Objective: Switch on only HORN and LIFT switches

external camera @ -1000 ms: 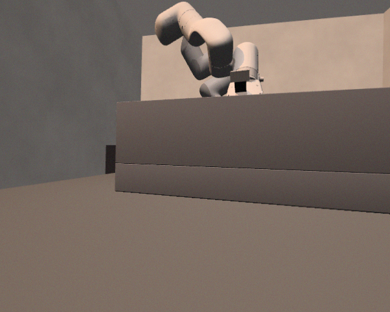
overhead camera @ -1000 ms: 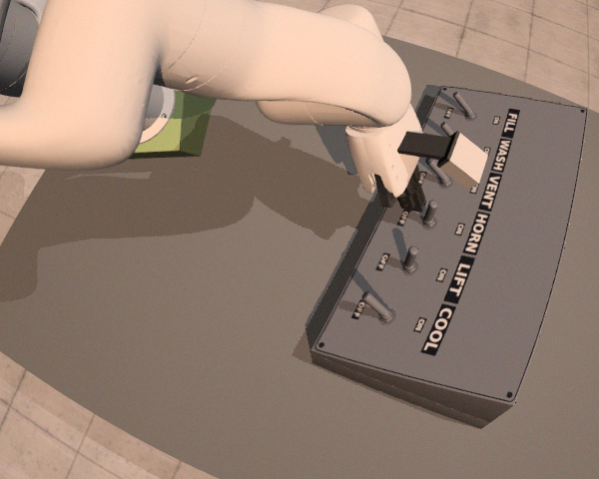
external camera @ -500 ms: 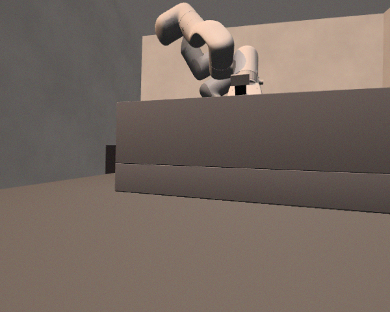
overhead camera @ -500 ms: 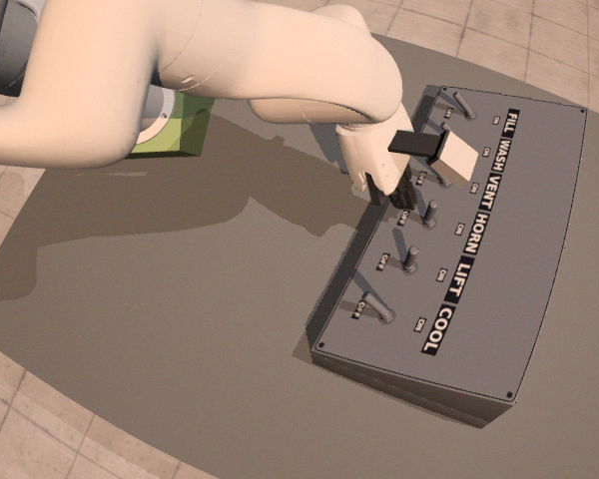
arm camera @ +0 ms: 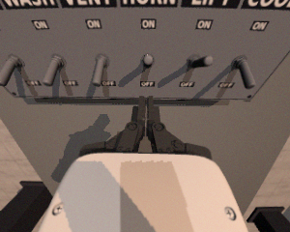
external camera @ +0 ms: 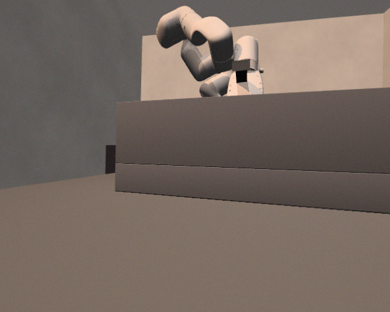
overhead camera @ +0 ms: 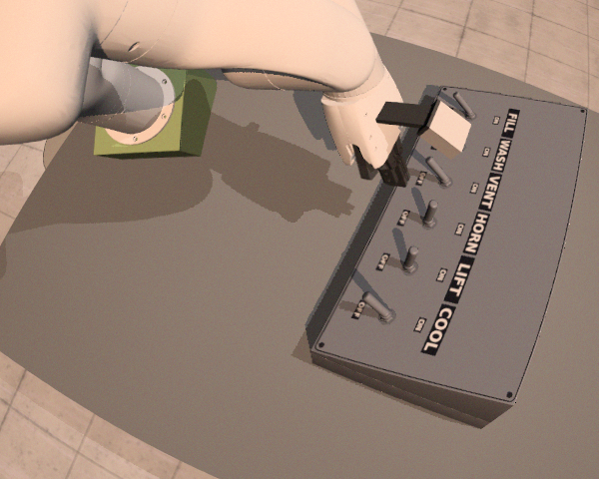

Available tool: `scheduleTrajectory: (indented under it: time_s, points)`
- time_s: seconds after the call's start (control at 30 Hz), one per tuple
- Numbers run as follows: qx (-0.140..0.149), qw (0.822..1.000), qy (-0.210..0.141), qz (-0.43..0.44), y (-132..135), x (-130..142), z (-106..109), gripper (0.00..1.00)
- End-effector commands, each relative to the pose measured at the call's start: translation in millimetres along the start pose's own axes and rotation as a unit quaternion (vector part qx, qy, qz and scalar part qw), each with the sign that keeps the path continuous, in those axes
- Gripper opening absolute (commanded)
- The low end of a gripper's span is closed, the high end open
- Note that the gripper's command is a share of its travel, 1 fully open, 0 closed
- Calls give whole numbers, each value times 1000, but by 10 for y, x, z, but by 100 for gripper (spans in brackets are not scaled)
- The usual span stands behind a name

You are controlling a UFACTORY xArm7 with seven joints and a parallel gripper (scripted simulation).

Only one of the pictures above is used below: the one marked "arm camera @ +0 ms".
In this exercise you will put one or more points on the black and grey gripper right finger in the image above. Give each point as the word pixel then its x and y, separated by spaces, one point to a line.
pixel 165 141

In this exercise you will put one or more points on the grey switch console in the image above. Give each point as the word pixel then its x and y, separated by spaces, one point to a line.
pixel 205 50

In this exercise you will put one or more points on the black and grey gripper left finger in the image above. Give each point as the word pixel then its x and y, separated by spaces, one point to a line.
pixel 127 140

